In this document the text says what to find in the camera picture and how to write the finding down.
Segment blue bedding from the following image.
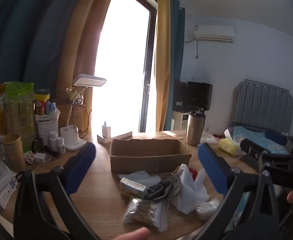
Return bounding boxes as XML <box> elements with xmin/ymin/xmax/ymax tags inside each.
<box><xmin>230</xmin><ymin>126</ymin><xmax>291</xmax><ymax>153</ymax></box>

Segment steel travel tumbler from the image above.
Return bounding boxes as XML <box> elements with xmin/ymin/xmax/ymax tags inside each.
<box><xmin>186</xmin><ymin>108</ymin><xmax>206</xmax><ymax>146</ymax></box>

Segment white desk lamp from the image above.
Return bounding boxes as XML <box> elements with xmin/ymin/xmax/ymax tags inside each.
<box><xmin>60</xmin><ymin>74</ymin><xmax>107</xmax><ymax>152</ymax></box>

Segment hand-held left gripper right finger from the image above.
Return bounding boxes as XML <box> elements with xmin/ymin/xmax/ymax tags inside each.
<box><xmin>197</xmin><ymin>142</ymin><xmax>280</xmax><ymax>240</ymax></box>

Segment grey padded headboard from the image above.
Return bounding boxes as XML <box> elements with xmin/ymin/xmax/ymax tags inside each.
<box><xmin>230</xmin><ymin>79</ymin><xmax>293</xmax><ymax>134</ymax></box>

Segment stack of brown paper cups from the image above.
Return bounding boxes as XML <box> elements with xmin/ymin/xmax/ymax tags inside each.
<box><xmin>2</xmin><ymin>133</ymin><xmax>26</xmax><ymax>172</ymax></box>

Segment white power strip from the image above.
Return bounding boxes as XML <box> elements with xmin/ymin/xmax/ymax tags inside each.
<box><xmin>97</xmin><ymin>131</ymin><xmax>133</xmax><ymax>144</ymax></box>

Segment white sock with red print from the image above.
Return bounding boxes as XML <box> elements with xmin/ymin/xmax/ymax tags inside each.
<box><xmin>170</xmin><ymin>164</ymin><xmax>210</xmax><ymax>214</ymax></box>

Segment white wet wipes packet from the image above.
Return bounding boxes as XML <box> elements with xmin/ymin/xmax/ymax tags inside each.
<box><xmin>0</xmin><ymin>161</ymin><xmax>19</xmax><ymax>210</ymax></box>

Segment yellow packet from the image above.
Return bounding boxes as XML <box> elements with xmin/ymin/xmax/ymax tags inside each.
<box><xmin>0</xmin><ymin>84</ymin><xmax>7</xmax><ymax>135</ymax></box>

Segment white air conditioner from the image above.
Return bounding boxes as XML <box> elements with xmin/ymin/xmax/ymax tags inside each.
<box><xmin>194</xmin><ymin>24</ymin><xmax>235</xmax><ymax>42</ymax></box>

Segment white small cabinet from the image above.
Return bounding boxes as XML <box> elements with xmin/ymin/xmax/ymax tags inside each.
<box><xmin>172</xmin><ymin>110</ymin><xmax>190</xmax><ymax>131</ymax></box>

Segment black television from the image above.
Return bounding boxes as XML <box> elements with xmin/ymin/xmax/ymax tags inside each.
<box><xmin>174</xmin><ymin>79</ymin><xmax>213</xmax><ymax>111</ymax></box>

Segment green bag of paper cups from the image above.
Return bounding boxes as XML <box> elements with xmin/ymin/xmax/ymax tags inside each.
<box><xmin>3</xmin><ymin>82</ymin><xmax>36</xmax><ymax>137</ymax></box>

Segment dark glass jar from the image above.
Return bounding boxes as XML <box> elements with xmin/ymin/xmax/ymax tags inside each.
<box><xmin>31</xmin><ymin>137</ymin><xmax>44</xmax><ymax>153</ymax></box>

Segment black hand tool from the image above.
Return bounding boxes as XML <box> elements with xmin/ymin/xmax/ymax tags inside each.
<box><xmin>43</xmin><ymin>145</ymin><xmax>60</xmax><ymax>158</ymax></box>

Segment tan curtain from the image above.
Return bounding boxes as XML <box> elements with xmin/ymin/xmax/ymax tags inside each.
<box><xmin>55</xmin><ymin>0</ymin><xmax>119</xmax><ymax>110</ymax></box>

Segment white charger adapter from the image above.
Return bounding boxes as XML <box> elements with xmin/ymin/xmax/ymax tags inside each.
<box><xmin>102</xmin><ymin>121</ymin><xmax>112</xmax><ymax>138</ymax></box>

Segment tall brown carton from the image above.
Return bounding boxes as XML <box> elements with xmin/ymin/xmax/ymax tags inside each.
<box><xmin>56</xmin><ymin>104</ymin><xmax>85</xmax><ymax>133</ymax></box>

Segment cotton pad bag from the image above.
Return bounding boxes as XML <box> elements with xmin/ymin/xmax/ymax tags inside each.
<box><xmin>196</xmin><ymin>198</ymin><xmax>221</xmax><ymax>221</ymax></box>

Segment cotton swab bag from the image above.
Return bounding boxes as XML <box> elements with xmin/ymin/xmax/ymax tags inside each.
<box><xmin>123</xmin><ymin>197</ymin><xmax>168</xmax><ymax>232</ymax></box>

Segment dark blue curtain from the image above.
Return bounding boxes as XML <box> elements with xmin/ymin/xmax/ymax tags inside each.
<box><xmin>0</xmin><ymin>0</ymin><xmax>89</xmax><ymax>140</ymax></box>

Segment blue packet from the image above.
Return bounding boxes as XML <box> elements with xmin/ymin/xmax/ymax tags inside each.
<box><xmin>225</xmin><ymin>191</ymin><xmax>252</xmax><ymax>233</ymax></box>

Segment small tissue packet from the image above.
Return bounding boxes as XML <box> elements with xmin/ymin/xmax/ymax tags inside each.
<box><xmin>119</xmin><ymin>177</ymin><xmax>147</xmax><ymax>198</ymax></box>

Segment grey dotted glove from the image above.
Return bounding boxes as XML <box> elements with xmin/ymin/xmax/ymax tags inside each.
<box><xmin>146</xmin><ymin>179</ymin><xmax>173</xmax><ymax>203</ymax></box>
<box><xmin>162</xmin><ymin>172</ymin><xmax>182</xmax><ymax>198</ymax></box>

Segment black charging cable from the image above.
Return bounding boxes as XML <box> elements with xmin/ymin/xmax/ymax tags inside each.
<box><xmin>71</xmin><ymin>97</ymin><xmax>93</xmax><ymax>134</ymax></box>

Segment yellow duck toy bag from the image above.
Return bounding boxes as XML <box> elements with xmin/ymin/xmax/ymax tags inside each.
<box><xmin>66</xmin><ymin>87</ymin><xmax>83</xmax><ymax>103</ymax></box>

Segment person's left hand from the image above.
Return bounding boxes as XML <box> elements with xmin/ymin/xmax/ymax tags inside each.
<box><xmin>106</xmin><ymin>227</ymin><xmax>151</xmax><ymax>240</ymax></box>

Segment yellow lid jar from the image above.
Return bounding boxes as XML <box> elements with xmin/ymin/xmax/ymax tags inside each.
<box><xmin>34</xmin><ymin>92</ymin><xmax>50</xmax><ymax>116</ymax></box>

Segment dark door frame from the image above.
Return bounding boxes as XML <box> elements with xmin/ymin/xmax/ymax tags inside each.
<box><xmin>138</xmin><ymin>2</ymin><xmax>157</xmax><ymax>133</ymax></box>

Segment brown cardboard box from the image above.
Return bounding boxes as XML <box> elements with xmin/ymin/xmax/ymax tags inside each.
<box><xmin>110</xmin><ymin>138</ymin><xmax>192</xmax><ymax>173</ymax></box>

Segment white plastic basket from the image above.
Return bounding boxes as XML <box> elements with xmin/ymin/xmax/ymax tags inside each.
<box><xmin>36</xmin><ymin>119</ymin><xmax>57</xmax><ymax>145</ymax></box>

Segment yellow curtain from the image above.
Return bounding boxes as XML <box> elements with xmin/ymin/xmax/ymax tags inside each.
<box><xmin>155</xmin><ymin>0</ymin><xmax>172</xmax><ymax>132</ymax></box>

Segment yellow tissue pack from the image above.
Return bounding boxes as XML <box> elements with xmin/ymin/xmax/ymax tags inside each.
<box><xmin>218</xmin><ymin>129</ymin><xmax>242</xmax><ymax>157</ymax></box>

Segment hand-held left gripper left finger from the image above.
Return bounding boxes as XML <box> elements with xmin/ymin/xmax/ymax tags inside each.
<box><xmin>13</xmin><ymin>142</ymin><xmax>102</xmax><ymax>240</ymax></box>

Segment small white plug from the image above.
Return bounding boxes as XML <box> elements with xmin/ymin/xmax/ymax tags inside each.
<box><xmin>33</xmin><ymin>152</ymin><xmax>46</xmax><ymax>163</ymax></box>

